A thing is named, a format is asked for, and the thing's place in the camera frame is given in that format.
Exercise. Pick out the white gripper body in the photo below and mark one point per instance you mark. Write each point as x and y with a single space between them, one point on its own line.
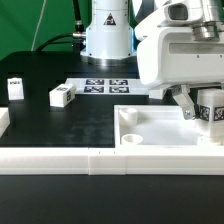
181 42

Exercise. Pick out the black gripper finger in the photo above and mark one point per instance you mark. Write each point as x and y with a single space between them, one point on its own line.
180 94

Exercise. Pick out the white square tabletop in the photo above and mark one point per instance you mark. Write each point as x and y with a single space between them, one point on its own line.
162 126

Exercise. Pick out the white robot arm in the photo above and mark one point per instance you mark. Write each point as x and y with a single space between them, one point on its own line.
111 38

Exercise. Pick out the white tag sheet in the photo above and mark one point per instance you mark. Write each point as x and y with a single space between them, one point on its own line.
108 86

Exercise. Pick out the white L-shaped obstacle wall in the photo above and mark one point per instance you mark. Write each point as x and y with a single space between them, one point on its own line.
205 159

